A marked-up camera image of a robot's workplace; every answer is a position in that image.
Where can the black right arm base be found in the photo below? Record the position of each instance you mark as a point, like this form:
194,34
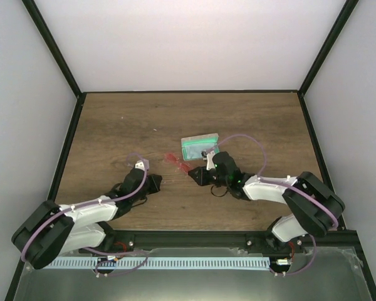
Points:
265,242

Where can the light blue cleaning cloth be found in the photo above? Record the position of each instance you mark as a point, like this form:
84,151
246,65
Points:
193,151

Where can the red transparent sunglasses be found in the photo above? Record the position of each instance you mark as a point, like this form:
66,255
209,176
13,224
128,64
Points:
178,163

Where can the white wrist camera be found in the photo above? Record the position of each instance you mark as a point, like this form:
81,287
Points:
142,164
208,157

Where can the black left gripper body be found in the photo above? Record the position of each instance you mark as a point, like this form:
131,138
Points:
138,197

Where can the light blue slotted cable duct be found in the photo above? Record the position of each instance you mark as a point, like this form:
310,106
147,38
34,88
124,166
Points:
164,263

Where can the black aluminium frame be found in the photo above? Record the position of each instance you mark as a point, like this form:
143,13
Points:
190,239

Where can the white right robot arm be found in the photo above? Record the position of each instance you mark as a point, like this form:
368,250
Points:
315,209

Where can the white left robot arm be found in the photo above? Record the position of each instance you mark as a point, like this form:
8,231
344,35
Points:
53,230

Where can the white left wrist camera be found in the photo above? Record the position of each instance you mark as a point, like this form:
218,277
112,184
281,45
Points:
142,164

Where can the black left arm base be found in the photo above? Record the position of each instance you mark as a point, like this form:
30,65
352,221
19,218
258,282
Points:
118,242

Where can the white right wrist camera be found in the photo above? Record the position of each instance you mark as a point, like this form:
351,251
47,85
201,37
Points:
208,157

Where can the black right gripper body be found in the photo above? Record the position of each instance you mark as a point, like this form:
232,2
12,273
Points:
222,180

